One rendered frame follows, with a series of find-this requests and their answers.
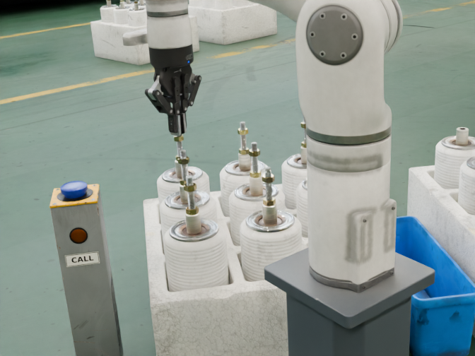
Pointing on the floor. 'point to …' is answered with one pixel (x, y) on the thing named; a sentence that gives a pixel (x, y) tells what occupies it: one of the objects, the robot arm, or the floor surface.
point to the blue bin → (437, 295)
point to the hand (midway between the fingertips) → (177, 123)
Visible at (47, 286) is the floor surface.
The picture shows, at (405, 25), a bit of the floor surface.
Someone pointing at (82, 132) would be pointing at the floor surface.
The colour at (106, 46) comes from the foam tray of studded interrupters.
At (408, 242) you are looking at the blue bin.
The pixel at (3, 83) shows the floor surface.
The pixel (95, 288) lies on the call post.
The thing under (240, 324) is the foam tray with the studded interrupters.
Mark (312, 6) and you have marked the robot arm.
